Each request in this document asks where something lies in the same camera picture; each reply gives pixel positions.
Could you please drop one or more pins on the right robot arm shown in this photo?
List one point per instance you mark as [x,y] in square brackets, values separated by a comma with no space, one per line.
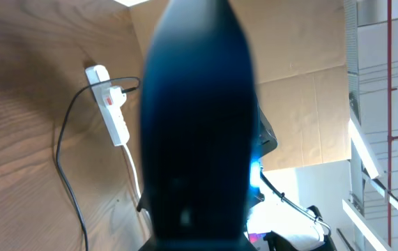
[274,222]

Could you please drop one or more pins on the white USB charger plug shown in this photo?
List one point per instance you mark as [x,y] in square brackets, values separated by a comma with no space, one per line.
[113,97]

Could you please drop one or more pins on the blue Galaxy smartphone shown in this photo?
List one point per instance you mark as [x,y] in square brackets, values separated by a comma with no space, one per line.
[198,128]

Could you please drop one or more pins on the white power strip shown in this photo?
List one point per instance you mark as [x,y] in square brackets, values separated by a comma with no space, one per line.
[99,79]

